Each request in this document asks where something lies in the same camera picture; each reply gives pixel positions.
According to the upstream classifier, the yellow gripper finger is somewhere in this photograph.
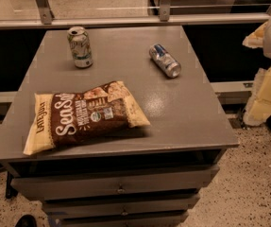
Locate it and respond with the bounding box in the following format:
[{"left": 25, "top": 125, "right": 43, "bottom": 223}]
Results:
[
  {"left": 243, "top": 66, "right": 271, "bottom": 126},
  {"left": 243, "top": 23, "right": 267, "bottom": 48}
]

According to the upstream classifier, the silver blue redbull can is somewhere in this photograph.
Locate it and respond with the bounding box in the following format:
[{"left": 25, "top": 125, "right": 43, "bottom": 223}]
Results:
[{"left": 149, "top": 44, "right": 181, "bottom": 79}]

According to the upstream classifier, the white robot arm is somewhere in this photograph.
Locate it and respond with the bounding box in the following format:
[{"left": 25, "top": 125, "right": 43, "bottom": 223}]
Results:
[{"left": 243, "top": 16, "right": 271, "bottom": 126}]

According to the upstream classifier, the green white soda can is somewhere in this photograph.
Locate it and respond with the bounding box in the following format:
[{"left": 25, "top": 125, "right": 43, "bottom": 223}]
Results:
[{"left": 67, "top": 26, "right": 93, "bottom": 68}]

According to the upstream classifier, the grey drawer cabinet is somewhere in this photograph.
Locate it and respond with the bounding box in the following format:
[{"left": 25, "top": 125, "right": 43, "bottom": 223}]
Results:
[{"left": 0, "top": 26, "right": 238, "bottom": 227}]

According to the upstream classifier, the top drawer knob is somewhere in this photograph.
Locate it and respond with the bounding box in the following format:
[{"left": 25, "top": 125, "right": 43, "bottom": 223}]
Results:
[{"left": 116, "top": 185, "right": 126, "bottom": 195}]

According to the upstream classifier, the drawer knob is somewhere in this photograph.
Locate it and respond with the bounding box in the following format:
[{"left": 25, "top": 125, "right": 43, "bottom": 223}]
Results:
[
  {"left": 121, "top": 208, "right": 128, "bottom": 217},
  {"left": 116, "top": 185, "right": 126, "bottom": 195}
]

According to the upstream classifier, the brown sea salt chips bag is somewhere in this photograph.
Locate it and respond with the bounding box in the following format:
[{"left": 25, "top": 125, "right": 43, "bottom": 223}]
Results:
[{"left": 24, "top": 81, "right": 150, "bottom": 155}]

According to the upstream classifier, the black shoe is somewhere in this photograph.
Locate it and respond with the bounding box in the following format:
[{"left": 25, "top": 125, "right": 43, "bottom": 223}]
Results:
[{"left": 15, "top": 215, "right": 37, "bottom": 227}]

